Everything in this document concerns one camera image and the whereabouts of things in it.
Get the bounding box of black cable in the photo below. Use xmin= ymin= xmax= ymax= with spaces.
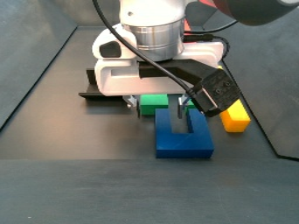
xmin=90 ymin=0 xmax=197 ymax=97

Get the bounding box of red base block with slots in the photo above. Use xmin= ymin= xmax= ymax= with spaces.
xmin=182 ymin=18 xmax=192 ymax=33

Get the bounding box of green zigzag block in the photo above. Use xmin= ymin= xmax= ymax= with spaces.
xmin=138 ymin=94 xmax=194 ymax=116

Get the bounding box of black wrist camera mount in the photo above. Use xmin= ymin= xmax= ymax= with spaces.
xmin=136 ymin=59 xmax=240 ymax=118

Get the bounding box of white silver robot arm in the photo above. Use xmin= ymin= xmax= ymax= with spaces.
xmin=92 ymin=0 xmax=238 ymax=116

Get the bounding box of yellow bar block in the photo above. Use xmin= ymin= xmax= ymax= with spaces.
xmin=216 ymin=65 xmax=252 ymax=133

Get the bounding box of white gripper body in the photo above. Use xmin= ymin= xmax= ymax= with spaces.
xmin=92 ymin=23 xmax=224 ymax=96

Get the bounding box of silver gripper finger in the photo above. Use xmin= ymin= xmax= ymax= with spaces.
xmin=177 ymin=94 xmax=190 ymax=118

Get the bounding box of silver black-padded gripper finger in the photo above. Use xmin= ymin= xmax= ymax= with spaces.
xmin=122 ymin=95 xmax=137 ymax=109

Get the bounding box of black angle fixture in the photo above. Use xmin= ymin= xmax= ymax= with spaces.
xmin=78 ymin=68 xmax=122 ymax=102

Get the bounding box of blue U-shaped block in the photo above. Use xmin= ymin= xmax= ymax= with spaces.
xmin=154 ymin=108 xmax=213 ymax=158

